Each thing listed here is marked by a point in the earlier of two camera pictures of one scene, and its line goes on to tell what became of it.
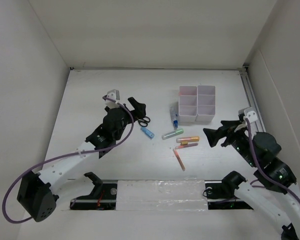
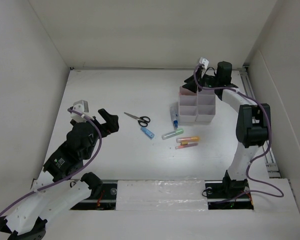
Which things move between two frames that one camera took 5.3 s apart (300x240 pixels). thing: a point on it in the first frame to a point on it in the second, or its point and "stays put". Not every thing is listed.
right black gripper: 213,135 to 191,84
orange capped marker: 188,139 stays put
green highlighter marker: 173,134 stays put
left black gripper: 138,110 to 111,126
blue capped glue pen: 174,110 stays put
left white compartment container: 188,103 stays put
